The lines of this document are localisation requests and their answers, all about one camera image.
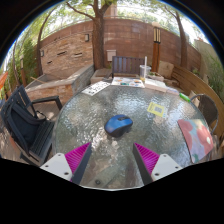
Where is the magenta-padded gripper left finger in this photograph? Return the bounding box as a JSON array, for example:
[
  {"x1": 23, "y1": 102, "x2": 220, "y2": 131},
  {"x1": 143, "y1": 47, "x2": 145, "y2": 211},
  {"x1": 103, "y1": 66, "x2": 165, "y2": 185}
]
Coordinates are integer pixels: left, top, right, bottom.
[{"x1": 39, "y1": 142, "x2": 93, "y2": 185}]

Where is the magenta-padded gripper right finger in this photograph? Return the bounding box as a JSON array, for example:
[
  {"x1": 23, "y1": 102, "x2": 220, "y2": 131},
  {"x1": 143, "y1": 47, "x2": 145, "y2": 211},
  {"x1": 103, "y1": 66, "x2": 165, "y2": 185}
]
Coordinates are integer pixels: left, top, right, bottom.
[{"x1": 132, "y1": 142, "x2": 184, "y2": 186}]

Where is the blue computer mouse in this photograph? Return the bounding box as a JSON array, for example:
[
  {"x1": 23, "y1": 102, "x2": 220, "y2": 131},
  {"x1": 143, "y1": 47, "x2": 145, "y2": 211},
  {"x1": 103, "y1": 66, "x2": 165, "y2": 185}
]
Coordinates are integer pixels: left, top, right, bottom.
[{"x1": 104, "y1": 114, "x2": 134, "y2": 138}]

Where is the floral mouse pad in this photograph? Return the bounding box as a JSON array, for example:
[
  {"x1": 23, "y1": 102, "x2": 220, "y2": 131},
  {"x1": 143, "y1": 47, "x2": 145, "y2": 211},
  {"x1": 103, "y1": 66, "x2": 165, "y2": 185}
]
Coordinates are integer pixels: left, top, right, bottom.
[{"x1": 177, "y1": 118, "x2": 215, "y2": 164}]

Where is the yellow square card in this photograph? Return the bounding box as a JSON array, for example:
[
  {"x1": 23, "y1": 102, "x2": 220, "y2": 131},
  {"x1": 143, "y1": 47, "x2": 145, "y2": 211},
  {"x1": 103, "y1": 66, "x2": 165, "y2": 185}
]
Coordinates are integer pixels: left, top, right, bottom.
[{"x1": 146, "y1": 101, "x2": 167, "y2": 118}]

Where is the black slatted armchair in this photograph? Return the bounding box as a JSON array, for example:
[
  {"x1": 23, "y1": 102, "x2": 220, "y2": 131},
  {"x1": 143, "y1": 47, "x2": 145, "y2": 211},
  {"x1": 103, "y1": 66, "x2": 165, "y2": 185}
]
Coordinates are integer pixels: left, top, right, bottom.
[{"x1": 0, "y1": 84, "x2": 64, "y2": 166}]

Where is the small green packet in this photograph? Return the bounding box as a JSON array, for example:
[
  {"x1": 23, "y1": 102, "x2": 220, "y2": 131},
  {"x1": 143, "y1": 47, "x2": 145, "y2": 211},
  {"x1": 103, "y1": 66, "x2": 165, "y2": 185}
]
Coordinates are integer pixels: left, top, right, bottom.
[{"x1": 179, "y1": 92, "x2": 192, "y2": 103}]

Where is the black and white printed sheet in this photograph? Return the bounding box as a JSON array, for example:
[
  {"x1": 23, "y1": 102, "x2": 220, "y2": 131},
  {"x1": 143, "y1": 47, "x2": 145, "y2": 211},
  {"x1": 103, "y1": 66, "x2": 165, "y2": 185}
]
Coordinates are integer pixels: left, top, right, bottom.
[{"x1": 81, "y1": 80, "x2": 111, "y2": 97}]

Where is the small pale booklet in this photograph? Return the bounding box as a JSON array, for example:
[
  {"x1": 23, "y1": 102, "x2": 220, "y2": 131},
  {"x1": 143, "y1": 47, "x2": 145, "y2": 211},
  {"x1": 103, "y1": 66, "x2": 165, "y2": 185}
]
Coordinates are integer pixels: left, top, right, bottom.
[{"x1": 165, "y1": 86, "x2": 181, "y2": 96}]

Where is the stone-clad garden counter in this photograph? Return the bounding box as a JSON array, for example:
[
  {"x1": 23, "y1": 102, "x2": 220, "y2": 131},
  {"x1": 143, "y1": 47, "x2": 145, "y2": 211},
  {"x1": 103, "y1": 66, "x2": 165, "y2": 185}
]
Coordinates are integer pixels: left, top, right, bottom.
[{"x1": 24, "y1": 63, "x2": 96, "y2": 104}]

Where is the white book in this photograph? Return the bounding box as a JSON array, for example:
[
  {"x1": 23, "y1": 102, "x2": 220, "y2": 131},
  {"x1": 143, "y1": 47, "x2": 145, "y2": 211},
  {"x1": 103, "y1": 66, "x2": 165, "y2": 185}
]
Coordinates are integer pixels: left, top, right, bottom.
[{"x1": 143, "y1": 78, "x2": 169, "y2": 93}]

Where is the colourful printed sheet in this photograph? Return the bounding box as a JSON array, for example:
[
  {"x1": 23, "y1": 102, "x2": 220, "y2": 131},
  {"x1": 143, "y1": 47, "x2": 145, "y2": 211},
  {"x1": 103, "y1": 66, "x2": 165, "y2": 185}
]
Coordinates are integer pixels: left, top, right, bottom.
[{"x1": 110, "y1": 76, "x2": 146, "y2": 89}]

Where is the clear plastic cup with straw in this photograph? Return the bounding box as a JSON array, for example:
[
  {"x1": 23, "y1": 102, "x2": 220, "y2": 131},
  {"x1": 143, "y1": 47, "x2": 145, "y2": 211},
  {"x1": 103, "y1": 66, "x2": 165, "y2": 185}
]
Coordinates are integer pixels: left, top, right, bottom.
[{"x1": 139, "y1": 55, "x2": 152, "y2": 84}]

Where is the curved wooden bench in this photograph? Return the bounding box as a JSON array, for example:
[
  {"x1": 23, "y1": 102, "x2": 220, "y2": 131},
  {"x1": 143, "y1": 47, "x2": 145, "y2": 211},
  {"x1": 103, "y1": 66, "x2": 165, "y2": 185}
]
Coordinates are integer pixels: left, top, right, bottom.
[{"x1": 171, "y1": 64, "x2": 224, "y2": 141}]

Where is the beige stone slab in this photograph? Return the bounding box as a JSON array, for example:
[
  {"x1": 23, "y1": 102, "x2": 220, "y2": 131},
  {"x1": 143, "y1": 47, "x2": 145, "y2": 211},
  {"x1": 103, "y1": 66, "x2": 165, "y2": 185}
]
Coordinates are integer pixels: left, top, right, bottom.
[{"x1": 157, "y1": 60, "x2": 175, "y2": 79}]

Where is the dark wooden chair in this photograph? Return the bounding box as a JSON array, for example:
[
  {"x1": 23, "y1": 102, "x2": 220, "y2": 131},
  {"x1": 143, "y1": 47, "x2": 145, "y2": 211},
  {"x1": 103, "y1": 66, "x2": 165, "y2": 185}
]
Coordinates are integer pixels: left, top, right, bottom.
[{"x1": 103, "y1": 55, "x2": 146, "y2": 79}]

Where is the thick forked tree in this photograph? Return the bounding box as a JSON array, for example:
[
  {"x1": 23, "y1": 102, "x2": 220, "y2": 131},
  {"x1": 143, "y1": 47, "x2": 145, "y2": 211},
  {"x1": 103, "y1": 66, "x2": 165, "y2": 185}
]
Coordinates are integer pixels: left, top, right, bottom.
[{"x1": 64, "y1": 0, "x2": 118, "y2": 71}]

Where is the slim tree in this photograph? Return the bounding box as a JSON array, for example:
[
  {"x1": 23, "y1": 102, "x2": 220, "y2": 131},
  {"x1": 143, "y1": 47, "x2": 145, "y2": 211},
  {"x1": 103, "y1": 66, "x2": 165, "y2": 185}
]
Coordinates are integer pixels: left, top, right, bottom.
[{"x1": 163, "y1": 3, "x2": 189, "y2": 69}]

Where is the white wall box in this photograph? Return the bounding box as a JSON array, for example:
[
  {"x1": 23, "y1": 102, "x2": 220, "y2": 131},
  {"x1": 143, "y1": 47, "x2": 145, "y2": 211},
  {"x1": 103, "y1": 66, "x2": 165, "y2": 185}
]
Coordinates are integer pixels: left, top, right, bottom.
[{"x1": 106, "y1": 49, "x2": 117, "y2": 62}]

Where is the wooden garden lamp post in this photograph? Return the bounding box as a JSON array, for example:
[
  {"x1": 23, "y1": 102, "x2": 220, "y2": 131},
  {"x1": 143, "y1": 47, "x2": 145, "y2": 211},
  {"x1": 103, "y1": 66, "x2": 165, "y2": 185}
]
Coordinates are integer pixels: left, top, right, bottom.
[{"x1": 151, "y1": 22, "x2": 162, "y2": 73}]

